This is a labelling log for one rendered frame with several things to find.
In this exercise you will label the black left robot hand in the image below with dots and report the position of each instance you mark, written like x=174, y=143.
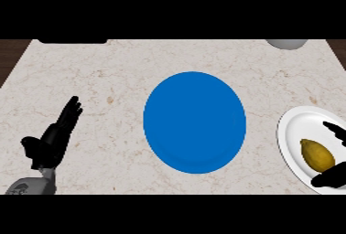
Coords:
x=51, y=143

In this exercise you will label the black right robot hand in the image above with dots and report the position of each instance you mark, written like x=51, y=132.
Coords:
x=333, y=178

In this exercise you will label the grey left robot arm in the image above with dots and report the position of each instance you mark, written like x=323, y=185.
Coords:
x=33, y=185

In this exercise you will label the yellow lemon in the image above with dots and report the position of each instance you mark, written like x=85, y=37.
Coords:
x=317, y=154

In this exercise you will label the white plate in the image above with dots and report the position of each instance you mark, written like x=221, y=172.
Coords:
x=302, y=128

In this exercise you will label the blue plate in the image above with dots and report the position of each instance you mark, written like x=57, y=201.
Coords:
x=194, y=122

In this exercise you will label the black appliance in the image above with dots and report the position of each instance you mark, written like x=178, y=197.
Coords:
x=72, y=40

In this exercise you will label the grey round bowl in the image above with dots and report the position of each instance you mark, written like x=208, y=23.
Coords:
x=286, y=43

